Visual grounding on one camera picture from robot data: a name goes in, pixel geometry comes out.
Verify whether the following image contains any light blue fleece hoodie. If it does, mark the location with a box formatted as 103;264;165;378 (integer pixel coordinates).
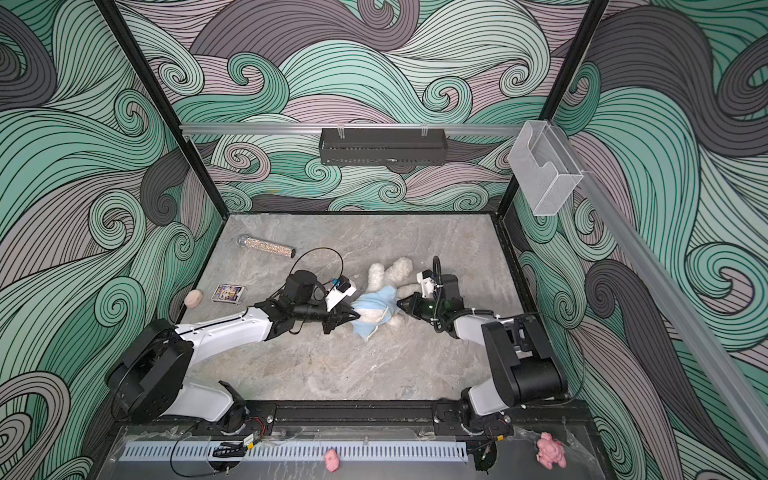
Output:
351;286;398;341

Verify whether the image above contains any white teddy bear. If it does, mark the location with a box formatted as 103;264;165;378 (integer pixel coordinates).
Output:
363;257;418;330

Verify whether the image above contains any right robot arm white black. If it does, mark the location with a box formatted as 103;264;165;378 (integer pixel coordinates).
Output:
397;275;568;435

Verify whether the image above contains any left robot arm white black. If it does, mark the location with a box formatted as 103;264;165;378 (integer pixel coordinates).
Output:
105;270;360;434

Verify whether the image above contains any small colourful card pack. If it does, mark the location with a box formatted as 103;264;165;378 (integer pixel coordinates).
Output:
211;284;245;304

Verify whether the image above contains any glass tube with sprinkles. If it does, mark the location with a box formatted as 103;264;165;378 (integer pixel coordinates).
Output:
237;234;296;258

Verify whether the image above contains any pink round ball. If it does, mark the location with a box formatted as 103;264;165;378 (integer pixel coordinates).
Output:
184;289;204;309

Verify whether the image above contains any small pink toy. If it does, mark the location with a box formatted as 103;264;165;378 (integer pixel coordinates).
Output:
324;449;341;473

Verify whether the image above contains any pink plush pig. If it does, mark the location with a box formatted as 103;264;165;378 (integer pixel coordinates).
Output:
536;432;567;470

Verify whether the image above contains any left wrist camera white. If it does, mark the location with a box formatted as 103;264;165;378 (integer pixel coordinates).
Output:
325;275;357;312

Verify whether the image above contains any left camera black cable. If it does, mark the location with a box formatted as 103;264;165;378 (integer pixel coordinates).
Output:
290;247;346;289

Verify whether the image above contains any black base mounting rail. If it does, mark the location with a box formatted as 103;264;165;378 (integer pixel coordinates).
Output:
117;399;591;435

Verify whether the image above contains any black wall tray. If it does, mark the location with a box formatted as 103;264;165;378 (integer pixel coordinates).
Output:
319;129;448;166

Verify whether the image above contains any white slotted cable duct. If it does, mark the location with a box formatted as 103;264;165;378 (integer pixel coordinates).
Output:
118;440;468;463

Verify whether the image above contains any clear plastic wall bin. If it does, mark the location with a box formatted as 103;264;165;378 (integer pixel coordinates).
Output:
507;120;583;217

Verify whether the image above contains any aluminium rail back wall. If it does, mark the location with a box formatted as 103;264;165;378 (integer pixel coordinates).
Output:
179;122;523;137

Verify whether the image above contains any aluminium rail wall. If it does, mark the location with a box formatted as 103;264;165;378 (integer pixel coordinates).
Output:
553;126;767;460
179;122;523;137

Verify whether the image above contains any aluminium rail right wall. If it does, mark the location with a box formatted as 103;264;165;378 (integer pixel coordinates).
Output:
553;126;767;460

